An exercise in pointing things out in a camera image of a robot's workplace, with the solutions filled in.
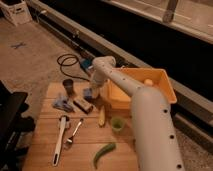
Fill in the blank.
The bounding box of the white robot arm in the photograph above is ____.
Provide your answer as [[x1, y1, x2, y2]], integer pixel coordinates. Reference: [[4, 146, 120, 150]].
[[90, 56, 185, 171]]

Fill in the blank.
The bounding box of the dark rectangular sponge block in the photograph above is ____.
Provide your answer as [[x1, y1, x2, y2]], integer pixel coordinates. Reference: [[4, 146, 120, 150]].
[[73, 97, 93, 114]]

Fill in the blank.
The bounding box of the dark metal cup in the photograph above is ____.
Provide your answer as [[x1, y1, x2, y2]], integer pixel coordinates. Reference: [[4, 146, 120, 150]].
[[62, 79, 75, 97]]

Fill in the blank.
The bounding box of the blue grey cloth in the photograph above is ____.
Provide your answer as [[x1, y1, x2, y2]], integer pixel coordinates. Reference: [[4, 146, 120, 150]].
[[52, 94, 73, 113]]

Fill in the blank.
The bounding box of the blue power adapter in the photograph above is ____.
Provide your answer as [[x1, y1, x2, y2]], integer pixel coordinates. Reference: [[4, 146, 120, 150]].
[[80, 59, 93, 71]]

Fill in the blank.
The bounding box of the yellow banana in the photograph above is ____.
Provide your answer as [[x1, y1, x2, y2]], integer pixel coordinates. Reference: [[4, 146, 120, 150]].
[[98, 106, 106, 127]]

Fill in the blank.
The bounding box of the small green cup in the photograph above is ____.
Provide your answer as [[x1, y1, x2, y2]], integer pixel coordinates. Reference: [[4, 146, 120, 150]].
[[110, 116, 125, 133]]

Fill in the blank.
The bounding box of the metal spoon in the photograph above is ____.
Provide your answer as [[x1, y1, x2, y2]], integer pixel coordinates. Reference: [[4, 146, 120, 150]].
[[64, 118, 84, 149]]

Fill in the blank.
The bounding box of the green pepper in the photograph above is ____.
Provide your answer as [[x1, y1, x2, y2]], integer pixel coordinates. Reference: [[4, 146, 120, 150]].
[[93, 142, 116, 168]]

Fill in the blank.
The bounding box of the small yellow ball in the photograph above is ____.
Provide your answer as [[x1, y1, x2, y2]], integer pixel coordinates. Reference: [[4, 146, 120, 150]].
[[144, 79, 154, 86]]

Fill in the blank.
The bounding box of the yellow plastic bin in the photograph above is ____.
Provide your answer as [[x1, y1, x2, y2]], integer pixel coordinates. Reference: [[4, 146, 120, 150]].
[[103, 68, 177, 116]]

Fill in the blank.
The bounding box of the black chair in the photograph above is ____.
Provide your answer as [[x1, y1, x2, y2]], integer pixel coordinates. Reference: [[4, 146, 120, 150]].
[[0, 80, 35, 171]]

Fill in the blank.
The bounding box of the white cardboard box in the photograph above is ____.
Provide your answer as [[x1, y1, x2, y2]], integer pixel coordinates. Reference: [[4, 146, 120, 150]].
[[0, 0, 32, 26]]

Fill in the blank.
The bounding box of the black cable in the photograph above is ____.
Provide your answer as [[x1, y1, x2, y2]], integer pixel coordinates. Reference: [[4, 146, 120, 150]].
[[56, 53, 92, 83]]

